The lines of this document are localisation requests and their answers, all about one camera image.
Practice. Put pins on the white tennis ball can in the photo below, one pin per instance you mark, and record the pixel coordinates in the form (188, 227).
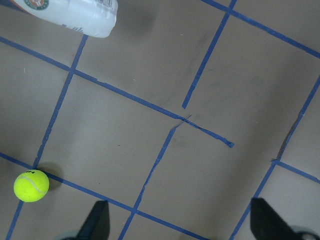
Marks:
(95, 18)

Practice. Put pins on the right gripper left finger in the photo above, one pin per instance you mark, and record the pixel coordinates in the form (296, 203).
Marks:
(97, 224)

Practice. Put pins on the tennis ball table middle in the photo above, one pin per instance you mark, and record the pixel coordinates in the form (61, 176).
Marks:
(31, 186)

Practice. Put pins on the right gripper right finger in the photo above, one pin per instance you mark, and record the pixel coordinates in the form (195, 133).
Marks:
(266, 224)

